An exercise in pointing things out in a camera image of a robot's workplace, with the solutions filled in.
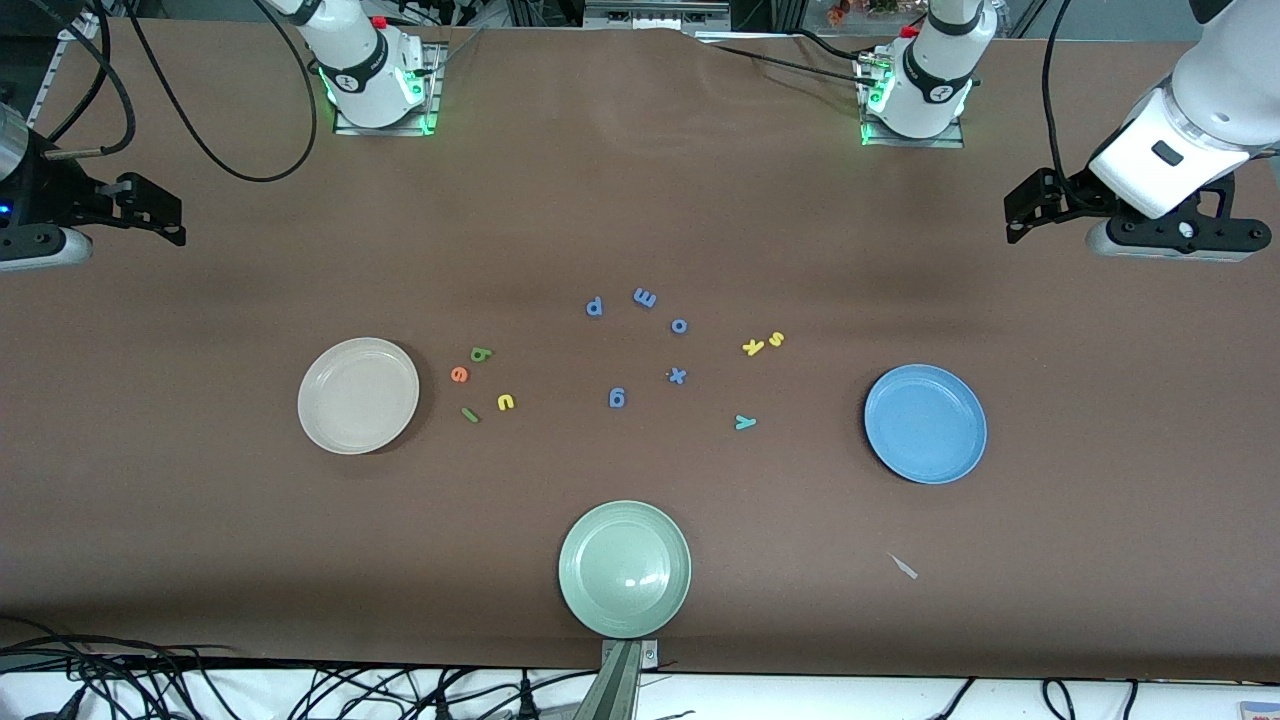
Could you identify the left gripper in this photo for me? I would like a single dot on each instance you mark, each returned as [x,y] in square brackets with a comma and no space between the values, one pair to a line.
[1070,193]

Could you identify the orange flower decoration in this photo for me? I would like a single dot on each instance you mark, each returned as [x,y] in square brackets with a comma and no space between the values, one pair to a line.
[860,8]

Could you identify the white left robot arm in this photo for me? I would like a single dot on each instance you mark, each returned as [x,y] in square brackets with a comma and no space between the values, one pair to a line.
[1225,70]

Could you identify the blue plate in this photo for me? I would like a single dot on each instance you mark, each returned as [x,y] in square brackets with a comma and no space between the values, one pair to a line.
[925,423]

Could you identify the small white tape scrap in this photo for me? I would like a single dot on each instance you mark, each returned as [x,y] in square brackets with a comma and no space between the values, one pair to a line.
[903,566]

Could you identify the beige brown plate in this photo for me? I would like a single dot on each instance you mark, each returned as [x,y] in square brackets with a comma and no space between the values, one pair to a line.
[358,395]

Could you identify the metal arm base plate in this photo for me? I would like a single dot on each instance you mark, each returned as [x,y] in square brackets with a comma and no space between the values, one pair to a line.
[950,140]
[432,100]

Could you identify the blue foam letter m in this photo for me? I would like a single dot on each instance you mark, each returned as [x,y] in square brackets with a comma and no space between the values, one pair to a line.
[645,298]

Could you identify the aluminium table edge rail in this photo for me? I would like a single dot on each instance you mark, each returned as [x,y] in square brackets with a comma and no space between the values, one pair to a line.
[75,35]

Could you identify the pale green plate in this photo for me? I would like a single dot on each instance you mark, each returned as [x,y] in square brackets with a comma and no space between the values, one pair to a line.
[624,568]

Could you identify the brown table cover sheet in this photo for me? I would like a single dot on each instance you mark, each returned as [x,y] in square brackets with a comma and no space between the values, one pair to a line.
[200,520]

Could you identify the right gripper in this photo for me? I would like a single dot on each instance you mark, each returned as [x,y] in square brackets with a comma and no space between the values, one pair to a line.
[50,190]

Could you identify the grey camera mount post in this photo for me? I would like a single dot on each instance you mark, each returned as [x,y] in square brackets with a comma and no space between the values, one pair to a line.
[615,690]

